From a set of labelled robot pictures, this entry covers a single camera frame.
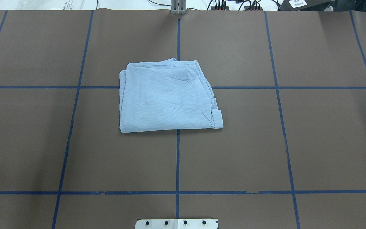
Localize light blue striped shirt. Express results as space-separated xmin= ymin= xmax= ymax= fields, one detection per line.
xmin=119 ymin=58 xmax=224 ymax=133

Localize aluminium frame post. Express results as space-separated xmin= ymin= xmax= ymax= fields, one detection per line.
xmin=171 ymin=0 xmax=187 ymax=15

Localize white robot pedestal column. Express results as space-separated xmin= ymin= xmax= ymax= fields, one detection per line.
xmin=135 ymin=219 xmax=219 ymax=229

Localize tangled black cables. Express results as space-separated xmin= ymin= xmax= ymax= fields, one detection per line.
xmin=145 ymin=0 xmax=282 ymax=12

